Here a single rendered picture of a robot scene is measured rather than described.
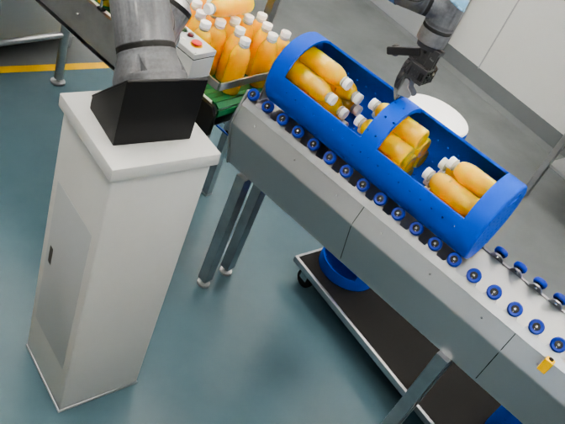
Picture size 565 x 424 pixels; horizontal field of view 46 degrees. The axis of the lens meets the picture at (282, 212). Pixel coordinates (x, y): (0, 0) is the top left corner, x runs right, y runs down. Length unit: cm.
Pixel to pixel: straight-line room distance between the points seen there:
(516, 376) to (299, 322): 115
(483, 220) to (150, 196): 93
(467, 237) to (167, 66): 97
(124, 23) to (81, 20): 116
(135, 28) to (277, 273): 173
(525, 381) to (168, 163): 121
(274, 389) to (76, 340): 91
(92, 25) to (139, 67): 115
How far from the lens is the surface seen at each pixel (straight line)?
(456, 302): 212
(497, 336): 211
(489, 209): 197
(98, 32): 279
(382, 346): 289
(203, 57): 225
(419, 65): 207
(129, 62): 169
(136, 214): 181
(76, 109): 181
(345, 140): 212
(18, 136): 350
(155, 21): 171
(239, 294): 298
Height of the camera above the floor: 212
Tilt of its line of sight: 37 degrees down
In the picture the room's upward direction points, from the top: 24 degrees clockwise
